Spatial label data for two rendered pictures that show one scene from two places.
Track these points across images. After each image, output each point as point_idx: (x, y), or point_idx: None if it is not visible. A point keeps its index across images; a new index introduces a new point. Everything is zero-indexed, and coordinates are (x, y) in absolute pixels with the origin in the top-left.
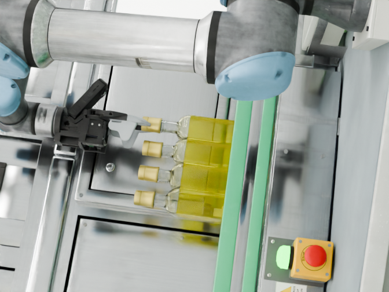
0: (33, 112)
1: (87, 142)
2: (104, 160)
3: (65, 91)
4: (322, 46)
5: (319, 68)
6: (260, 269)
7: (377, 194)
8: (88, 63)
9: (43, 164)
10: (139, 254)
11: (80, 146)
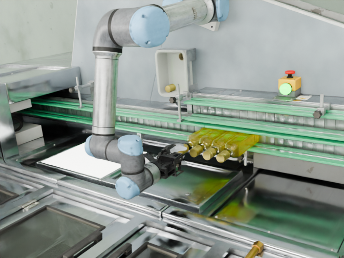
0: None
1: (177, 156)
2: (181, 195)
3: (122, 206)
4: (191, 87)
5: None
6: (287, 102)
7: (280, 3)
8: (115, 191)
9: (163, 221)
10: (248, 202)
11: (175, 168)
